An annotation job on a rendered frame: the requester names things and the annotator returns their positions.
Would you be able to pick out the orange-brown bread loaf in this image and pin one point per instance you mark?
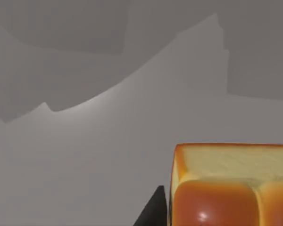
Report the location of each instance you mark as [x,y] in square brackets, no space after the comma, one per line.
[228,186]

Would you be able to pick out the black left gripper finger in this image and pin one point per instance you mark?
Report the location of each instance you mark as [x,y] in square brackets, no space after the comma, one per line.
[156,209]

